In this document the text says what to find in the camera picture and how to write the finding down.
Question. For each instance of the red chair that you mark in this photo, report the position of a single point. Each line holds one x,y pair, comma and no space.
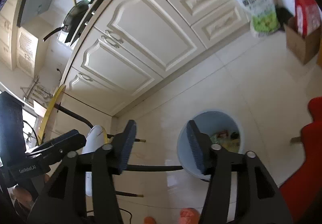
312,163

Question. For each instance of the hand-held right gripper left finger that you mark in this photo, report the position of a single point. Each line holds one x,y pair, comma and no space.
128,146

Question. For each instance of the window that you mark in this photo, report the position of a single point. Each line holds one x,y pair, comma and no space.
29,128

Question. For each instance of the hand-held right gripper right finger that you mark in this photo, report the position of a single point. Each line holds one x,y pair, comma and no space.
195,148

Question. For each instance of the black wok with lid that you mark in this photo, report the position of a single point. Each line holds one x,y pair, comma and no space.
74,16

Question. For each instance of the cardboard box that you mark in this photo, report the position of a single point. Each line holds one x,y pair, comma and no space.
301,45

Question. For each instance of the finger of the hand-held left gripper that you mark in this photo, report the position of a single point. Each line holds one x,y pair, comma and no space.
65,142

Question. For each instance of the wall utensil rack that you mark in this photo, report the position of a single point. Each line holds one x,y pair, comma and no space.
37,88

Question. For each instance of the grey plastic waste bin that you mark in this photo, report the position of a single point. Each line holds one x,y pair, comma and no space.
226,123

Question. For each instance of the round marble side table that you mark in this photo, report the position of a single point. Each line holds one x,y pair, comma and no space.
94,138

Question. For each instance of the gold foil packet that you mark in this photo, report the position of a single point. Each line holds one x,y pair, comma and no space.
228,144

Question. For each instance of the cream kitchen cabinets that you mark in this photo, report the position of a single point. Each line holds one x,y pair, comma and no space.
151,32
22,48

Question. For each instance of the black bag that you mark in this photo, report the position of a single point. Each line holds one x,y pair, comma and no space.
284,17

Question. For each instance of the cream lower kitchen cabinets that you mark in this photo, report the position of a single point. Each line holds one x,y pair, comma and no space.
151,32

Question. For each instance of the cream upper kitchen cabinets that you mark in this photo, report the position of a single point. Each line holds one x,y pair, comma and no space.
22,48

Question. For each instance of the person's left hand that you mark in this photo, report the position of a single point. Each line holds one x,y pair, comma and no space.
22,197

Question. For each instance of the pink slipper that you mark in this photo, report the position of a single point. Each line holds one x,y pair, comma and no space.
190,216
149,220

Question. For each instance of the white and green rice bag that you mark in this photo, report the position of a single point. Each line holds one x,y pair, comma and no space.
256,0

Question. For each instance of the red rice bag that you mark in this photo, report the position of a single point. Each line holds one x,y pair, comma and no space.
305,12

